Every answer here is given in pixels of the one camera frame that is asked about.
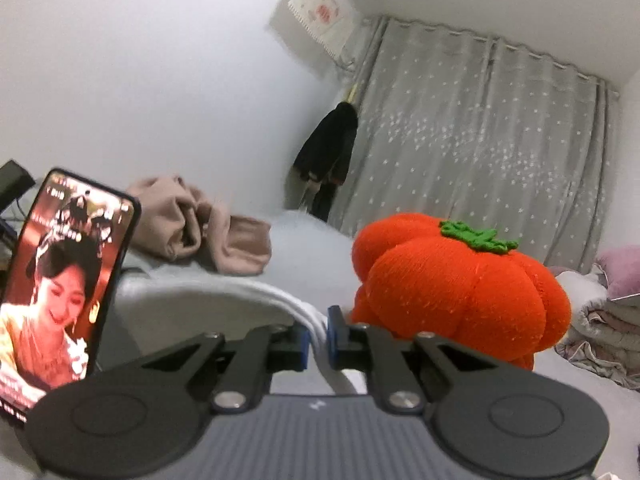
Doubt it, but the smartphone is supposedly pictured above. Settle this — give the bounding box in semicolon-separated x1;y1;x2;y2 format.
0;167;142;426

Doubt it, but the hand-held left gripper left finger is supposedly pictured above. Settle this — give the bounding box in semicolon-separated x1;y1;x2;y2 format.
140;322;308;414

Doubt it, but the grey star-patterned curtain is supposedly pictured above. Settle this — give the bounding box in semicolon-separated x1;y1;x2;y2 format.
327;16;621;273

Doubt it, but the black box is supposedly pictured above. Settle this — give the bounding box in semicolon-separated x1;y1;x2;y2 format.
0;159;36;201

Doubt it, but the white air conditioner cover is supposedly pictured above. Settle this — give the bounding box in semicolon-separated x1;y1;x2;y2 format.
280;0;358;61

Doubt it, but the pink pillow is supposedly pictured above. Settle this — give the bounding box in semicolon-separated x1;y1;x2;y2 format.
595;245;640;301

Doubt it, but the crumpled tan cloth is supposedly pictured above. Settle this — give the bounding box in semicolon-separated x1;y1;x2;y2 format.
125;175;273;277

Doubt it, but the hanging black garment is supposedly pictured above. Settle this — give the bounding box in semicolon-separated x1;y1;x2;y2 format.
292;101;359;223

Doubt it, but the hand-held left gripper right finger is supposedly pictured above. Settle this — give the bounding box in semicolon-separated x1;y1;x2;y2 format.
327;305;501;414

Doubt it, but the white sweatshirt with orange print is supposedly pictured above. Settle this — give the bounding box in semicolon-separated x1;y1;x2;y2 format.
117;280;371;396

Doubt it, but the orange pumpkin plush pillow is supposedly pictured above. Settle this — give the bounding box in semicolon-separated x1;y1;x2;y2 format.
350;213;572;371

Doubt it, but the folded grey pink quilt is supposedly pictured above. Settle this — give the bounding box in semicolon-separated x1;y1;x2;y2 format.
547;265;640;391

